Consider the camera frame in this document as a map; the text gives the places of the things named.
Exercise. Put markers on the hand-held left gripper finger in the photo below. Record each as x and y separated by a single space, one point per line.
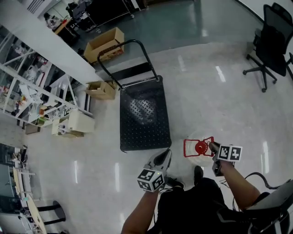
168 161
156 158

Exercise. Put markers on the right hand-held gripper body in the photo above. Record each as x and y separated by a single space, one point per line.
230 153

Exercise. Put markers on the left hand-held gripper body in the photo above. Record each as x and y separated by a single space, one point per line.
151 180

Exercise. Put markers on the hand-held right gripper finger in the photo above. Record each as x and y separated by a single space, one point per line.
214 146

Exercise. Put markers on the clear water jug red cap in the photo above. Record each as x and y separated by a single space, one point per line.
201 147

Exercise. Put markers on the black platform trolley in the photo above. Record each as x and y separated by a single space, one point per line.
144 128

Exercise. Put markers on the person's left forearm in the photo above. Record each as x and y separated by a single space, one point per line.
139 212

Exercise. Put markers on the person's right forearm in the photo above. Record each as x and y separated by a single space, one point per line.
240 187

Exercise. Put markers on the person's black clothing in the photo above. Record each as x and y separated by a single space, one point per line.
192 210

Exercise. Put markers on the body-worn monitor screen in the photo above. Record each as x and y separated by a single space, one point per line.
274 196

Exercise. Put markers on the white plastic bin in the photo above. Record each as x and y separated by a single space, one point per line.
82 122

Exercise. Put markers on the printed cardboard box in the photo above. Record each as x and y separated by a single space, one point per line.
73 134

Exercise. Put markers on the small open cardboard box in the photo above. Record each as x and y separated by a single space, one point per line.
100 91

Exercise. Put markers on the black table base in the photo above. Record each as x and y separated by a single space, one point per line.
57 212

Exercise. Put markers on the white flat box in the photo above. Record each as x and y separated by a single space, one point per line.
56 125

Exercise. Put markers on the black mesh office chair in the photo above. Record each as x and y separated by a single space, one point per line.
272 45

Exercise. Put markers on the round wooden table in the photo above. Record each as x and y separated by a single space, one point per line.
36 212

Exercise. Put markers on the brown flat box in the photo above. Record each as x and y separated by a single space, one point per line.
32 129

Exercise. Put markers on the large open cardboard box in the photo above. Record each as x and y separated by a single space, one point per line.
100 42

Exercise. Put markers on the white metal shelving rack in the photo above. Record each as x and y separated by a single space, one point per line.
45 91

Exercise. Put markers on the white crumpled cloth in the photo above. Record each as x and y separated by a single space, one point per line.
27 91

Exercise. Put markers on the white square pillar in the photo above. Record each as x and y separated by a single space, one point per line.
57 48

